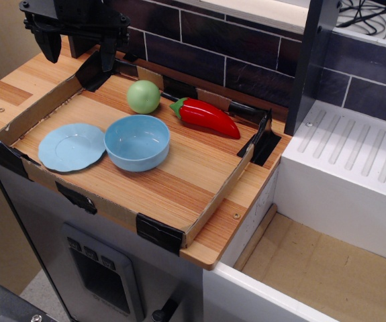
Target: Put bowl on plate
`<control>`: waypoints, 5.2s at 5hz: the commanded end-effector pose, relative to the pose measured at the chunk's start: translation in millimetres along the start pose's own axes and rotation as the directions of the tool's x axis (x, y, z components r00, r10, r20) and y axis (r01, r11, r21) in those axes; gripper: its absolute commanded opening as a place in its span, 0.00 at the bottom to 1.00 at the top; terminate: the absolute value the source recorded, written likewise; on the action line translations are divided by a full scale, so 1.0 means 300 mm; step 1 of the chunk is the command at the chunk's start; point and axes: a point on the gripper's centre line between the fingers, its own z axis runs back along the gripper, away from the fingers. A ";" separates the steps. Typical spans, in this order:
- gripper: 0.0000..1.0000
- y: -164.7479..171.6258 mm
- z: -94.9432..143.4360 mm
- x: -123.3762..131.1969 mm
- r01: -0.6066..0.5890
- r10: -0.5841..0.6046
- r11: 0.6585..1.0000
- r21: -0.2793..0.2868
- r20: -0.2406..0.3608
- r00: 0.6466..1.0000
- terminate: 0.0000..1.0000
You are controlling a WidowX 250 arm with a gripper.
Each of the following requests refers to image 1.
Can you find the red toy chili pepper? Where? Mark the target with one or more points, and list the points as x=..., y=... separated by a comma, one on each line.
x=200, y=113

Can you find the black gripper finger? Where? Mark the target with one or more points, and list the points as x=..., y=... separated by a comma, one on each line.
x=108, y=49
x=49, y=41

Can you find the dark grey vertical post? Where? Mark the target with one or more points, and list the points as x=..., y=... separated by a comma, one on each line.
x=321, y=20

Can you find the green toy ball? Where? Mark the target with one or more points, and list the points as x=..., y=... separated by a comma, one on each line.
x=143, y=97

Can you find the light blue plastic plate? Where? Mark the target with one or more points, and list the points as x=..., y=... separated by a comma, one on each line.
x=71, y=147

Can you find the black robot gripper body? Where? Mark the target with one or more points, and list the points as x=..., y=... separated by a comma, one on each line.
x=91, y=20

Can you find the light blue plastic bowl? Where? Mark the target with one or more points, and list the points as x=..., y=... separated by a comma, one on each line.
x=137, y=143

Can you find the grey toy oven front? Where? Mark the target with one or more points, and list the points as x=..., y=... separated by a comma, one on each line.
x=100, y=270

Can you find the white toy sink basin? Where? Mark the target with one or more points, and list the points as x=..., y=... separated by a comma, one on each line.
x=313, y=247

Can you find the cardboard tray frame with tape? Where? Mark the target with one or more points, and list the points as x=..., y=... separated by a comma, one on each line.
x=189, y=192

